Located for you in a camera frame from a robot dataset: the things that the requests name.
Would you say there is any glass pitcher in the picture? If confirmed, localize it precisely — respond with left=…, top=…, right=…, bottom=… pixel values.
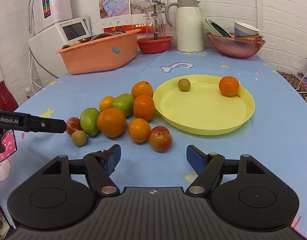
left=145, top=4, right=166, bottom=40

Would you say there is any white water purifier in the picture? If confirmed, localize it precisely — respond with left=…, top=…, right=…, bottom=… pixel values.
left=28, top=0, right=73, bottom=34

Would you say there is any large orange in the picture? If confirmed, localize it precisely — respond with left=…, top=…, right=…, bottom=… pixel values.
left=218, top=76, right=240, bottom=96
left=97, top=108, right=126, bottom=138

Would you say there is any orange plastic basket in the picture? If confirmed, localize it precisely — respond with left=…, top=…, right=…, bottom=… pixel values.
left=57, top=30, right=139, bottom=74

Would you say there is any back orange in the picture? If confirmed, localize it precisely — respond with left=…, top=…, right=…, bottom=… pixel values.
left=131, top=81, right=154, bottom=98

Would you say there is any right side orange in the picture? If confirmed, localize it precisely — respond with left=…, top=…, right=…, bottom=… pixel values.
left=133, top=95, right=155, bottom=122

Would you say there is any blue patterned tablecloth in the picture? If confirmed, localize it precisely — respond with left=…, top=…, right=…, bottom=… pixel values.
left=0, top=49, right=307, bottom=238

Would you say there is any pink glass bowl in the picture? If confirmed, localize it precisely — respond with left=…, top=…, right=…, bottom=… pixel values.
left=206, top=33, right=265, bottom=59

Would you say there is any red plastic colander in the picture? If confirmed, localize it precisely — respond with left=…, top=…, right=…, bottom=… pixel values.
left=137, top=36, right=173, bottom=54

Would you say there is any bedding poster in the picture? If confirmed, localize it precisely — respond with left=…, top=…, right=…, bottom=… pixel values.
left=98, top=0, right=167, bottom=29

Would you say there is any white green plate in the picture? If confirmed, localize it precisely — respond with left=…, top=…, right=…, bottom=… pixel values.
left=204, top=19, right=232, bottom=37

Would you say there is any white thermos jug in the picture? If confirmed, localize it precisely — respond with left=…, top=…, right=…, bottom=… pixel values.
left=165, top=0, right=205, bottom=53

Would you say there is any large centre orange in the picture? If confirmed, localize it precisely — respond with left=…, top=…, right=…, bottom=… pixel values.
left=97, top=108, right=126, bottom=138

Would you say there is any small front tangerine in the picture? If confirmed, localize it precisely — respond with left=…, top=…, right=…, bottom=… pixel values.
left=128, top=118, right=151, bottom=143

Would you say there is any small yellow-orange tangerine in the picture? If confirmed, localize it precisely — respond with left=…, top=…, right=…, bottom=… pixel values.
left=99, top=95, right=115, bottom=112

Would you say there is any white blue bowl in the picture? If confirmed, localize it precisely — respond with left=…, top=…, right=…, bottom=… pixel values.
left=234, top=21, right=260, bottom=37

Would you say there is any brown longan fruit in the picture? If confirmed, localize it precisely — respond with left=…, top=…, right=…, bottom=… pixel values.
left=71, top=130, right=88, bottom=147
left=177, top=78, right=191, bottom=92

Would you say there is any left green apple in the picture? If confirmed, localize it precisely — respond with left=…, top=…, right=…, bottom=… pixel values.
left=80, top=108, right=100, bottom=137

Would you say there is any large front orange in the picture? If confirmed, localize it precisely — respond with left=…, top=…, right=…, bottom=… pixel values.
left=218, top=76, right=240, bottom=96

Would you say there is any red plum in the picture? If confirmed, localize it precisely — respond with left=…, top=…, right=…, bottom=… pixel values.
left=66, top=117, right=82, bottom=136
left=149, top=126, right=172, bottom=152

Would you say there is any yellow plastic plate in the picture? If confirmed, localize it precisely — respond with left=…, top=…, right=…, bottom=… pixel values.
left=153, top=74, right=255, bottom=135

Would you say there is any white countertop appliance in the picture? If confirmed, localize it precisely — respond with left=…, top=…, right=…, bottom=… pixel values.
left=28, top=16, right=92, bottom=86

